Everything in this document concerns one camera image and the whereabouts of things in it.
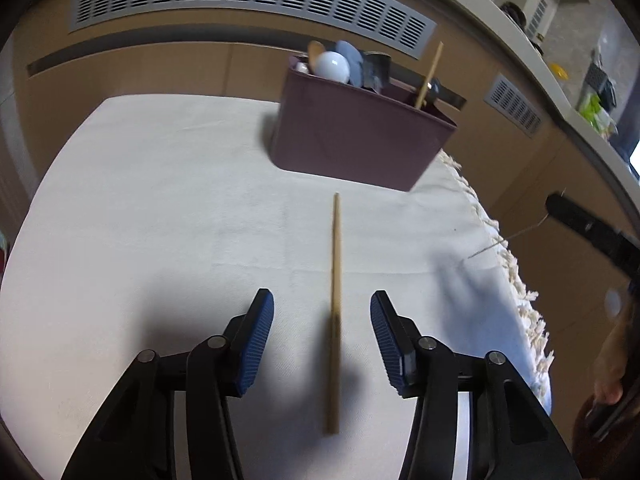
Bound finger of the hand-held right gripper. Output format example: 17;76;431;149
546;193;640;282

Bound green vegetables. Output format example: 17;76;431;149
577;94;619;137

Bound grey kitchen countertop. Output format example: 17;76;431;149
390;0;640;201

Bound person's right hand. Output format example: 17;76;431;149
594;305;640;407

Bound dark round pot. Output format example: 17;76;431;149
500;1;527;29

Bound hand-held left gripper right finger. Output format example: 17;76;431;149
370;290;583;480

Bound white wall vent column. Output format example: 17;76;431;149
522;0;562;42

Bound wooden chopstick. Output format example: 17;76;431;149
414;41;445;110
325;192;342;435

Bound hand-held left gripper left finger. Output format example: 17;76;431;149
61;287;276;480

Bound shovel-shaped metal spoon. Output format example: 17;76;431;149
361;52;392;93

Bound white fringed tablecloth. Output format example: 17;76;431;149
0;94;556;480

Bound blue-grey ceramic spoon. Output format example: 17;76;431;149
334;40;365;87

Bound maroon plastic utensil box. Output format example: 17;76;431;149
270;55;457;192

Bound grey perforated rack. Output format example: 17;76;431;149
585;50;619;111

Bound short grey vent grille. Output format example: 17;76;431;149
483;73;544;137

